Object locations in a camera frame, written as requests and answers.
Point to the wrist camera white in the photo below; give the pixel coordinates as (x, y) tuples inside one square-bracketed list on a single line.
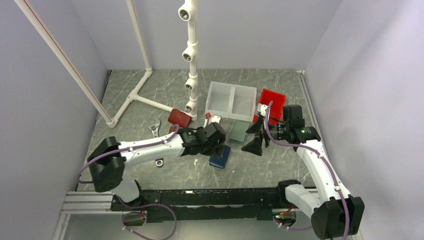
[(209, 118), (262, 110)]

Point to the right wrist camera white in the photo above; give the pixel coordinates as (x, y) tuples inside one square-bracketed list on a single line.
[(262, 110)]

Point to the white PVC pipe post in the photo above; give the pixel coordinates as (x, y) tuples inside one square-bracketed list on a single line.
[(188, 12)]

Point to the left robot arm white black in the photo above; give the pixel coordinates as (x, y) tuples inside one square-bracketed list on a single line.
[(108, 162)]

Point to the aluminium extrusion frame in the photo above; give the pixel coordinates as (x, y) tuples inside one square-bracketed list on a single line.
[(91, 202)]

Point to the red plastic bin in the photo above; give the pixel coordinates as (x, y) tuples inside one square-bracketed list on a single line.
[(276, 110)]

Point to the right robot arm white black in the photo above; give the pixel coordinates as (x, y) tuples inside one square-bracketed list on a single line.
[(333, 211)]

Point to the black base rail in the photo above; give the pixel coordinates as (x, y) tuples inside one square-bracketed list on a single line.
[(261, 204)]

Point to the green leather card holder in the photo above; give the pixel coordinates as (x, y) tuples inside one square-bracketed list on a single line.
[(238, 131)]

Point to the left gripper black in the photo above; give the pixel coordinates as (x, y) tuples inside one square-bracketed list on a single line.
[(218, 150)]

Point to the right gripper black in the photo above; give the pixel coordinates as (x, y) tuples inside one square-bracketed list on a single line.
[(255, 146)]

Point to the blue leather card holder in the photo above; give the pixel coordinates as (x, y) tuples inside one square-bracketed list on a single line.
[(220, 161)]

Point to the brown leather wallet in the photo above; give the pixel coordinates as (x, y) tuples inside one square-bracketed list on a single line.
[(173, 128)]

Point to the clear plastic divided box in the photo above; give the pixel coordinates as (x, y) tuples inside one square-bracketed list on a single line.
[(231, 101)]

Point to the adjustable wrench red handle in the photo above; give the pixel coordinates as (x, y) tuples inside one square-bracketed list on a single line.
[(155, 132)]

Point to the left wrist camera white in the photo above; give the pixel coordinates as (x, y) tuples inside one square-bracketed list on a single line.
[(209, 118)]

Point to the red leather wallet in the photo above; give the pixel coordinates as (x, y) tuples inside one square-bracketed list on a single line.
[(178, 117)]

